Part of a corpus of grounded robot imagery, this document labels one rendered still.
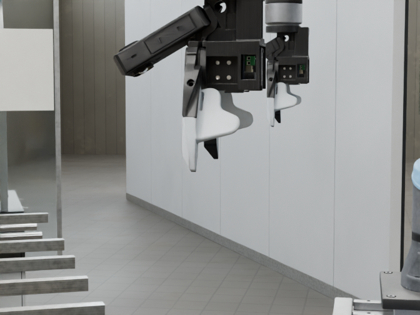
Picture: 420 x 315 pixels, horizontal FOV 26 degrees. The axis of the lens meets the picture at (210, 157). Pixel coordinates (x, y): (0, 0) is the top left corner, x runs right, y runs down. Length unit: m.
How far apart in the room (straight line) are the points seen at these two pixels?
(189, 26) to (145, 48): 0.05
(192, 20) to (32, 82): 2.81
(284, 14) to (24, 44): 2.10
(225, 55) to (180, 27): 0.06
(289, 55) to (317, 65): 4.14
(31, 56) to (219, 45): 2.83
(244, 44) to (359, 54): 4.53
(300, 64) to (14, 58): 2.13
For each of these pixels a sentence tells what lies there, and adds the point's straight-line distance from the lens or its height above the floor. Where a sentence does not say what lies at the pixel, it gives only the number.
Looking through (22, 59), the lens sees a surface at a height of 1.48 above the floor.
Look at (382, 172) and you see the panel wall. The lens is 5.28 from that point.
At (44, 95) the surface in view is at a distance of 3.78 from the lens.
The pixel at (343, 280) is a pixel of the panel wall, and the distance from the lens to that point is 5.77.
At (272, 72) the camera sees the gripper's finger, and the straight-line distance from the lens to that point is 1.79.
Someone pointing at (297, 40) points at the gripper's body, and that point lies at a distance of 1.83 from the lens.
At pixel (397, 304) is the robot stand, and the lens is 1.60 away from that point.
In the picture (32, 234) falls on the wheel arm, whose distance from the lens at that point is 3.34.
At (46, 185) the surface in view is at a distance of 3.81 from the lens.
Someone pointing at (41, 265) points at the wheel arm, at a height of 0.94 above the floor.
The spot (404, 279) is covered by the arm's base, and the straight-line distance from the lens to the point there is 1.68.
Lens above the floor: 1.42
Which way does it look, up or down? 5 degrees down
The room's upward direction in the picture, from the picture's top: straight up
